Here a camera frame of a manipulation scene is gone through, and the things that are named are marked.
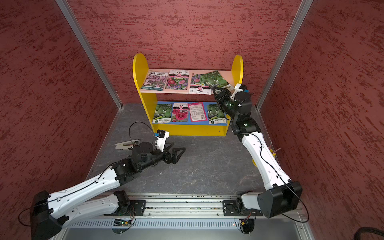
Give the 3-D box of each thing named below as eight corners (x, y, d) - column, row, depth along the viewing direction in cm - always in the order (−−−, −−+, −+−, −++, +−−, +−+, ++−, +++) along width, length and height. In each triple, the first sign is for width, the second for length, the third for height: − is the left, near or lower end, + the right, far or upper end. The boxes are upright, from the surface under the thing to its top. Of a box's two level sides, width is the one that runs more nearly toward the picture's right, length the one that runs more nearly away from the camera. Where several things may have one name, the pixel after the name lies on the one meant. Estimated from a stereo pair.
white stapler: (116, 149, 98) (114, 147, 95) (119, 142, 101) (117, 139, 99) (137, 149, 98) (135, 147, 95) (139, 142, 101) (137, 139, 99)
